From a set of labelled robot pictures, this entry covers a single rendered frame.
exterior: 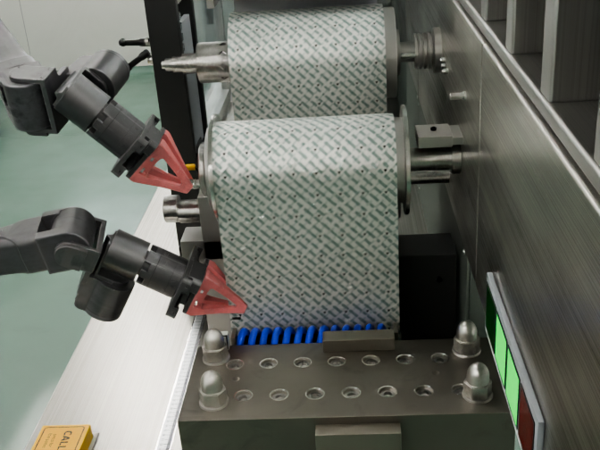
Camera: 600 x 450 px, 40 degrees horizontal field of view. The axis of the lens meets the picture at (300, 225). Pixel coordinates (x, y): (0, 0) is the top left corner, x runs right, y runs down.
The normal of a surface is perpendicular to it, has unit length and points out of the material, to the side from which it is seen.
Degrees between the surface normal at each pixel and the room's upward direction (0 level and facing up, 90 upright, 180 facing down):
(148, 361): 0
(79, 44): 90
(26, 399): 0
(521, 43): 90
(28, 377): 0
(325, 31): 46
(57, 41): 90
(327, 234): 90
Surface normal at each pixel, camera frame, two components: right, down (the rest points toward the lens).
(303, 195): -0.04, 0.43
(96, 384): -0.07, -0.91
